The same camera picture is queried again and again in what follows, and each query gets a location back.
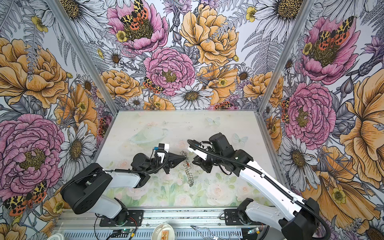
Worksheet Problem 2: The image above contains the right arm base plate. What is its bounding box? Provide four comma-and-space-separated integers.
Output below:
224, 209, 262, 226

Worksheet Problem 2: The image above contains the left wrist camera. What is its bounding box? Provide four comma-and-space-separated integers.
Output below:
154, 143, 170, 163

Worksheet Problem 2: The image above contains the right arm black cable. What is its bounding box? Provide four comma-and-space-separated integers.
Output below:
187, 138, 331, 240

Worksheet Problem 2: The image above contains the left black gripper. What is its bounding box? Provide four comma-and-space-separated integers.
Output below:
144, 151, 187, 173

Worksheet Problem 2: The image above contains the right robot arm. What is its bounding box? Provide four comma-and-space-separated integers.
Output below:
187, 133, 331, 240

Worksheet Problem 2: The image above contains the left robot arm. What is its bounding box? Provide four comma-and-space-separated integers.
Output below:
60, 148, 187, 222

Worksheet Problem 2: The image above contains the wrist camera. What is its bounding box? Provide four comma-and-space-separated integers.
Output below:
154, 143, 170, 163
188, 145, 208, 161

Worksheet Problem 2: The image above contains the green circuit board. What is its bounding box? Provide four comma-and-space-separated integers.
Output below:
113, 228, 135, 238

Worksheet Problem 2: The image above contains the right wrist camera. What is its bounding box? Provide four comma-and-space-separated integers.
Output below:
188, 145, 208, 161

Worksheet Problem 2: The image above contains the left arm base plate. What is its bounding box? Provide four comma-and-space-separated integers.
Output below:
99, 210, 144, 227

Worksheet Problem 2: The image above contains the white round dish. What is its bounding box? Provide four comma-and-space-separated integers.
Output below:
151, 223, 177, 240

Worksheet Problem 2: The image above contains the aluminium front rail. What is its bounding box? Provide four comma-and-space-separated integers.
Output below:
55, 206, 311, 229

